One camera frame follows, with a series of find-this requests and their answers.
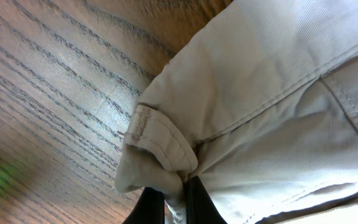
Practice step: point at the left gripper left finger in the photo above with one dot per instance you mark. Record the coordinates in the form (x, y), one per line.
(149, 209)

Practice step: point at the beige khaki shorts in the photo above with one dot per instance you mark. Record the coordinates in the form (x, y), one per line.
(262, 106)

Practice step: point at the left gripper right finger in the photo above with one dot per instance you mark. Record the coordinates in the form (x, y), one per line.
(200, 208)

